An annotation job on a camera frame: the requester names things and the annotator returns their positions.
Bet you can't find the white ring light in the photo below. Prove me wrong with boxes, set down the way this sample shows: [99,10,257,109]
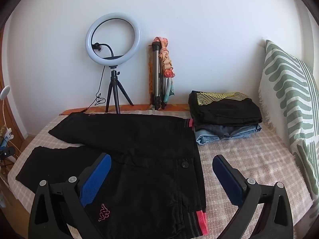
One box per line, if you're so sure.
[85,12,141,66]

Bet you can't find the small black tripod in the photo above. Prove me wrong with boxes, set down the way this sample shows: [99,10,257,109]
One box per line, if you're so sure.
[105,66,134,114]

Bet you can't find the black track pants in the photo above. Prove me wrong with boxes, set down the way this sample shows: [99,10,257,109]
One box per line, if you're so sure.
[16,113,208,238]

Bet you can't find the ring light black cable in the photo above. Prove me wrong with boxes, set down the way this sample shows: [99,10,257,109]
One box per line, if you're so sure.
[82,65,105,113]

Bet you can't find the white clip lamp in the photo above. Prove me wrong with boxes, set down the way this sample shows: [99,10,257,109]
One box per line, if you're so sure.
[1,85,14,141]

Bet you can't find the orange bed sheet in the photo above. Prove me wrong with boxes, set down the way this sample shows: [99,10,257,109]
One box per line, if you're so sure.
[61,104,189,116]

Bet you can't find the pink checked bed blanket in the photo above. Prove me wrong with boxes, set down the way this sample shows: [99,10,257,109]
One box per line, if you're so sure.
[8,116,312,238]

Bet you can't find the light blue folded jeans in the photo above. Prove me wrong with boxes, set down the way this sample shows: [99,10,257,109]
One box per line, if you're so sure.
[195,124,262,145]

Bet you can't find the green white leaf pillow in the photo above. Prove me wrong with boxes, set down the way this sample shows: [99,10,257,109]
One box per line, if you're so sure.
[258,39,319,200]

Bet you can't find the black yellow folded garment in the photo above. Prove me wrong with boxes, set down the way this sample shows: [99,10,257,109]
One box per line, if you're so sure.
[188,91,262,126]

